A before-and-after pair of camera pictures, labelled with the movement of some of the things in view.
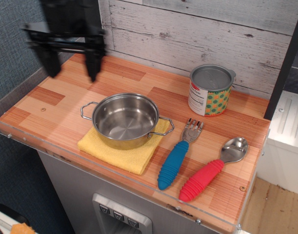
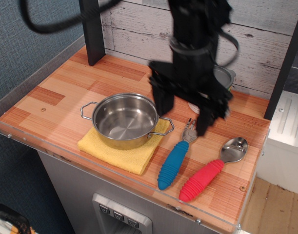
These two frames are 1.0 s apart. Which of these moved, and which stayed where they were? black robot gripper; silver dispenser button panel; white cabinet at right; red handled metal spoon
Moved: black robot gripper
Stayed: red handled metal spoon; white cabinet at right; silver dispenser button panel
